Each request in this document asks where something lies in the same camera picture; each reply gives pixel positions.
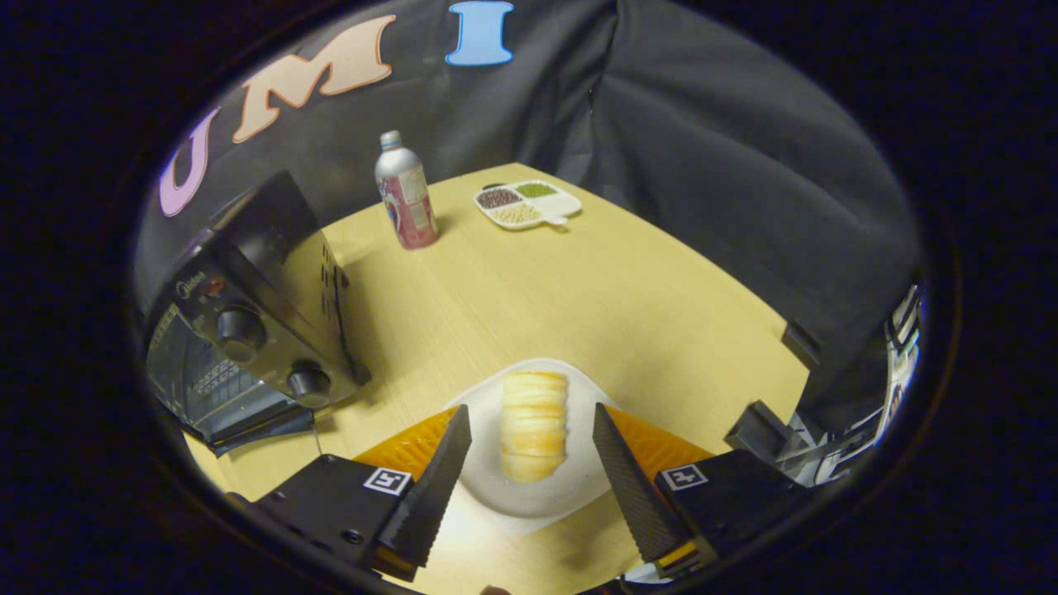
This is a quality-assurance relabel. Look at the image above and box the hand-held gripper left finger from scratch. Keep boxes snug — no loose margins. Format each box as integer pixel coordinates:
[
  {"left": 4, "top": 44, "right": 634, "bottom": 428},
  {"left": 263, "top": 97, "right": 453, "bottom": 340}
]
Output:
[{"left": 225, "top": 403, "right": 474, "bottom": 584}]

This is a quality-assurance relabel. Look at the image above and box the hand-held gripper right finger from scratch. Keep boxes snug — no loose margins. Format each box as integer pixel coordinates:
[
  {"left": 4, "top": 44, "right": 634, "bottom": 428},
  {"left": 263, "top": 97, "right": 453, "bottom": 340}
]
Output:
[{"left": 591, "top": 402, "right": 815, "bottom": 581}]

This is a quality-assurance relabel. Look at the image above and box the golden bread roll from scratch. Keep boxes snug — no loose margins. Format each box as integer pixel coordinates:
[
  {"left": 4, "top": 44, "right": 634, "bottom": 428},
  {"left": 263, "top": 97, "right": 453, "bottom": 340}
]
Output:
[{"left": 500, "top": 371, "right": 570, "bottom": 484}]

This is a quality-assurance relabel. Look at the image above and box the black toaster oven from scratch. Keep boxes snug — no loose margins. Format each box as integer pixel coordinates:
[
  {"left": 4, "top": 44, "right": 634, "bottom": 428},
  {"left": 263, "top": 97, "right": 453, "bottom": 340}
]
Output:
[{"left": 142, "top": 171, "right": 373, "bottom": 458}]

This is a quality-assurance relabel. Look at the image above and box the white plate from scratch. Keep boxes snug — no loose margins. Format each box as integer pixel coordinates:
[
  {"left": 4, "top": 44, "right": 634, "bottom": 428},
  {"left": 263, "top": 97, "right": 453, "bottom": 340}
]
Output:
[{"left": 446, "top": 357, "right": 631, "bottom": 523}]

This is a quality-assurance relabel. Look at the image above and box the metal drink bottle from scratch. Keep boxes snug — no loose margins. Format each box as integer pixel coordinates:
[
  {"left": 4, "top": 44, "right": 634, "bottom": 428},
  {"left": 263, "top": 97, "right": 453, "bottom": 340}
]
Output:
[{"left": 374, "top": 130, "right": 440, "bottom": 250}]

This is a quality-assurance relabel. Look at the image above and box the white divided dish with beans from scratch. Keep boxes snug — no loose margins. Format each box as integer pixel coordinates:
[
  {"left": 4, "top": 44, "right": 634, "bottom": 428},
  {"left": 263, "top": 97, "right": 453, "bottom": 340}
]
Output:
[{"left": 473, "top": 179, "right": 583, "bottom": 231}]

